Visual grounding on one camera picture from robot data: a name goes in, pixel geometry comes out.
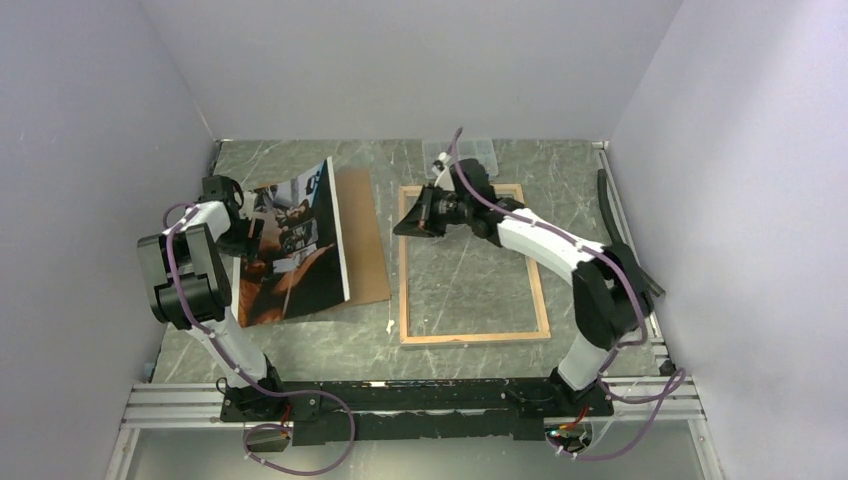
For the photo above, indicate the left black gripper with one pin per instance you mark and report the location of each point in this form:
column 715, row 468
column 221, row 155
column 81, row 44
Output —
column 248, row 246

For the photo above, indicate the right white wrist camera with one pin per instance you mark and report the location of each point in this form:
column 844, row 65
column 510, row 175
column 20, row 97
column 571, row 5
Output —
column 442, row 164

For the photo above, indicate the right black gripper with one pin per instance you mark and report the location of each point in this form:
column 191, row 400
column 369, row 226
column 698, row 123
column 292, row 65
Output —
column 420, row 220

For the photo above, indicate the brown backing board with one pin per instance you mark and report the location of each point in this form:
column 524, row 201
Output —
column 363, row 246

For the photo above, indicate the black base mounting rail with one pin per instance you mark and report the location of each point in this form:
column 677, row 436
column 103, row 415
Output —
column 330, row 411

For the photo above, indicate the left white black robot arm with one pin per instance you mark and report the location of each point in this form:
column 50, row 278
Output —
column 188, row 287

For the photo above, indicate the clear plastic organizer box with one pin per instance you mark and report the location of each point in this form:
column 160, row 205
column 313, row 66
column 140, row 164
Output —
column 479, row 148

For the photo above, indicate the white wooden picture frame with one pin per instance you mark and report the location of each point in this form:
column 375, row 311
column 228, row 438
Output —
column 459, row 290

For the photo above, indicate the printed photo poster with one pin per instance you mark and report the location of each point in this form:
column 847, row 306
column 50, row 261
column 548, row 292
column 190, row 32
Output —
column 301, row 267

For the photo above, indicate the aluminium extrusion rail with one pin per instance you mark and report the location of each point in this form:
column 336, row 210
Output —
column 173, row 406

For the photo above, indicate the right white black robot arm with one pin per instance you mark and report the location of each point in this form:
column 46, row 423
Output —
column 611, row 298

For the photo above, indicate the black foam tube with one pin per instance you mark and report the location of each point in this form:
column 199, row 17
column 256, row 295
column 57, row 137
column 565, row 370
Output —
column 615, row 226

